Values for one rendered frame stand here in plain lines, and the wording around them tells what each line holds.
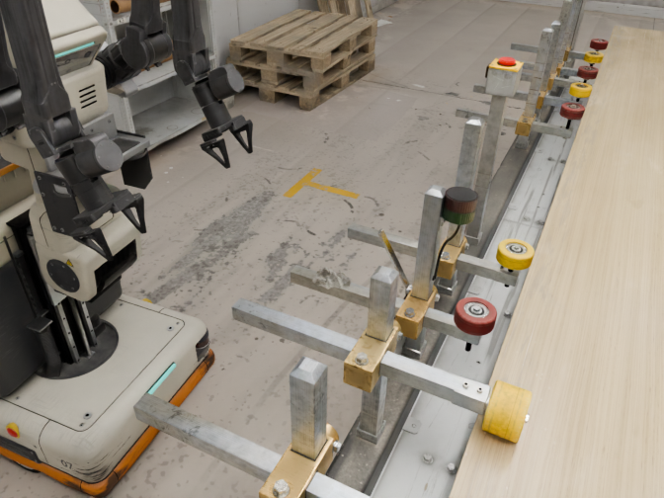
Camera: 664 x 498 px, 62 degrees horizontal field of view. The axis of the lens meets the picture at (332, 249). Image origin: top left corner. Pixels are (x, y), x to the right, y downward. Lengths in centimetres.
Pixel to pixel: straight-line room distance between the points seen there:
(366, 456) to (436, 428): 22
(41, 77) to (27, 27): 8
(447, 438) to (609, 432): 39
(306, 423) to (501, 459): 32
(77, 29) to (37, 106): 32
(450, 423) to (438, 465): 11
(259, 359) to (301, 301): 38
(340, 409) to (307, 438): 133
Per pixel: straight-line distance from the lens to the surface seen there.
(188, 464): 200
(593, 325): 119
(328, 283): 121
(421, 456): 124
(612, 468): 97
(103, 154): 107
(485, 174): 158
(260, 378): 219
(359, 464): 112
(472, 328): 111
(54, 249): 156
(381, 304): 89
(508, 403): 89
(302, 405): 72
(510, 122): 227
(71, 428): 183
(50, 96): 109
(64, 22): 137
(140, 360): 195
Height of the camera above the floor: 163
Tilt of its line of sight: 35 degrees down
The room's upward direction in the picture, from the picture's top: 1 degrees clockwise
